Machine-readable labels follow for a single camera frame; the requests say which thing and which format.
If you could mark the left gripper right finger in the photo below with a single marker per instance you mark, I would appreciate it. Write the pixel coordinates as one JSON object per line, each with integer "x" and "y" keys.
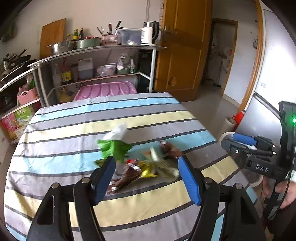
{"x": 193, "y": 180}

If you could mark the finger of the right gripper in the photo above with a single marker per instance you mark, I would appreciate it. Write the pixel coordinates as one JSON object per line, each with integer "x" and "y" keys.
{"x": 258, "y": 142}
{"x": 236, "y": 147}

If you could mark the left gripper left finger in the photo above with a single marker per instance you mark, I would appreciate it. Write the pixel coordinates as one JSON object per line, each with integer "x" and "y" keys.
{"x": 100, "y": 180}

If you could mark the green snack bag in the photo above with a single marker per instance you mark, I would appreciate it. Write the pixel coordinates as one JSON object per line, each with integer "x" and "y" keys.
{"x": 117, "y": 149}

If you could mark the pale green sachet wrapper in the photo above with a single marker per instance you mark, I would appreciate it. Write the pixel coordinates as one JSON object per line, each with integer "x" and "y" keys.
{"x": 165, "y": 171}

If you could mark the metal kitchen shelf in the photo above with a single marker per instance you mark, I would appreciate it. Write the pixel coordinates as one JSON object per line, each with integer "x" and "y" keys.
{"x": 114, "y": 63}

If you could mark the right hand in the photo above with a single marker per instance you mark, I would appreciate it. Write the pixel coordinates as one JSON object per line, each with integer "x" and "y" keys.
{"x": 280, "y": 188}

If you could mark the orange red bottle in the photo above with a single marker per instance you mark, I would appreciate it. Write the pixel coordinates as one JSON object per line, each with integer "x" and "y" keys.
{"x": 238, "y": 118}

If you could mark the brown snack wrapper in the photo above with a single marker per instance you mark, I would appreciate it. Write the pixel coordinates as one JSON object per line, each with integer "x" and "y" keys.
{"x": 131, "y": 173}

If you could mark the dark brown wrapper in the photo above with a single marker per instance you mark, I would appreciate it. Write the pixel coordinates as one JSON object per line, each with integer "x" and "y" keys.
{"x": 169, "y": 150}

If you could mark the small yellow wrapper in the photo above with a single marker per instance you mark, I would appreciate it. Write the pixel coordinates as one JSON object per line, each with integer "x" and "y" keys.
{"x": 148, "y": 169}

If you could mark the white crumpled tissue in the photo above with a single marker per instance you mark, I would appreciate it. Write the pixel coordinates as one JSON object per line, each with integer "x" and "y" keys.
{"x": 117, "y": 133}

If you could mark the striped tablecloth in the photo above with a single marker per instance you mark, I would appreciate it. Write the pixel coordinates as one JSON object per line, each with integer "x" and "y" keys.
{"x": 145, "y": 133}

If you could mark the silver refrigerator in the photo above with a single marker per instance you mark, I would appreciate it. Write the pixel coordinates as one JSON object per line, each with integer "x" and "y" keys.
{"x": 276, "y": 82}

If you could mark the pink plastic storage box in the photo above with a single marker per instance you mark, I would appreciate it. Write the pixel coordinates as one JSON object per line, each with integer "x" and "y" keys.
{"x": 105, "y": 89}

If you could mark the orange wooden door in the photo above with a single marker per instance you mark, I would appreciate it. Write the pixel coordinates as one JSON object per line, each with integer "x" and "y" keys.
{"x": 186, "y": 29}

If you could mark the pink green carton box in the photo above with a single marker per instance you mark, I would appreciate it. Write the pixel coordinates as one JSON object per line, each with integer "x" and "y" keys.
{"x": 16, "y": 122}

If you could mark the pink basket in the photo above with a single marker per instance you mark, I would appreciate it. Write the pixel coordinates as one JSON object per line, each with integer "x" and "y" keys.
{"x": 26, "y": 96}

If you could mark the soy sauce bottle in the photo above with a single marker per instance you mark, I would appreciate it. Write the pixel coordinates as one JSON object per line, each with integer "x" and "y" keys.
{"x": 66, "y": 72}

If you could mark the white oil jug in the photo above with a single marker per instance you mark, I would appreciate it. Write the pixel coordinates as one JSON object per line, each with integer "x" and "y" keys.
{"x": 85, "y": 68}

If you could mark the green metal basin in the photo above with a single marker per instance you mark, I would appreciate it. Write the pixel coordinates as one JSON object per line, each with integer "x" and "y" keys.
{"x": 87, "y": 43}

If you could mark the steel pot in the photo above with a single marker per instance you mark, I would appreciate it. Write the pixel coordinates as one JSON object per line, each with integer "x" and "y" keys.
{"x": 61, "y": 47}

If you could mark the pink utensil holder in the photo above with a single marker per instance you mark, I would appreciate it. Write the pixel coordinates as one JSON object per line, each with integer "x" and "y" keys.
{"x": 108, "y": 40}

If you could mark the clear plastic container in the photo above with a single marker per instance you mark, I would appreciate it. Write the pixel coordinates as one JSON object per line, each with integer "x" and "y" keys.
{"x": 129, "y": 36}

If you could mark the white electric kettle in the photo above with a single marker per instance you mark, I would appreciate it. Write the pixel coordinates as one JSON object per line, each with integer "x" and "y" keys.
{"x": 150, "y": 33}

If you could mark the black frying pans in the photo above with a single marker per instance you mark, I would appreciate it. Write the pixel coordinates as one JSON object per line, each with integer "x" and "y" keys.
{"x": 12, "y": 65}

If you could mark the wooden cutting board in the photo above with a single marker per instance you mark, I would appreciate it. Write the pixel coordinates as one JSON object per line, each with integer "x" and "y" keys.
{"x": 51, "y": 33}

